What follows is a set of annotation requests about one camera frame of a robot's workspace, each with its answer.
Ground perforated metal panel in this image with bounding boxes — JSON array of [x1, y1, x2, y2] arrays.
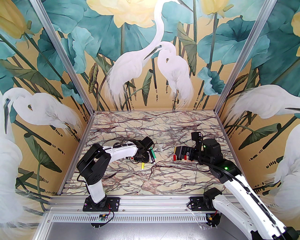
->
[[46, 212, 267, 223]]

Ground grey metal tray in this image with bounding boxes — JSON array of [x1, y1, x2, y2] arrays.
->
[[35, 221, 278, 240]]

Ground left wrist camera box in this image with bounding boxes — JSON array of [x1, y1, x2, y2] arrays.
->
[[142, 137, 154, 149]]

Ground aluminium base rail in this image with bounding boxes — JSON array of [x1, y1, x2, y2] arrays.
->
[[45, 196, 268, 212]]

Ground aluminium frame post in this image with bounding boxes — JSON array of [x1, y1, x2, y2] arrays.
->
[[30, 0, 96, 113], [214, 0, 279, 114]]

